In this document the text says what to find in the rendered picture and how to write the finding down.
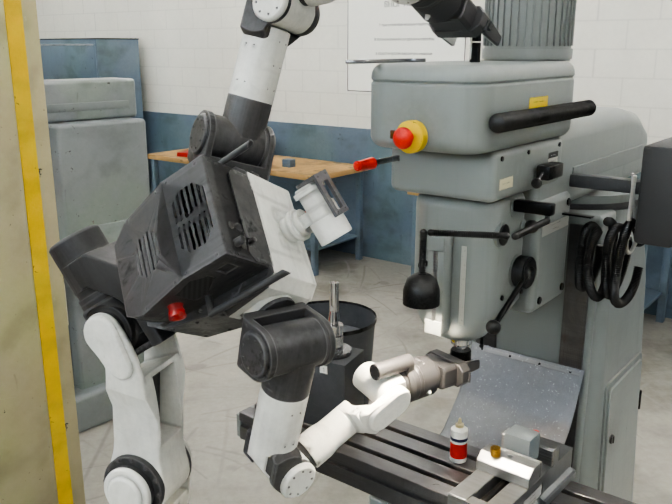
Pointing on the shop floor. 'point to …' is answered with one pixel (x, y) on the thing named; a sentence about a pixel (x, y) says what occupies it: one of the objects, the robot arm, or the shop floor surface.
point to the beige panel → (31, 286)
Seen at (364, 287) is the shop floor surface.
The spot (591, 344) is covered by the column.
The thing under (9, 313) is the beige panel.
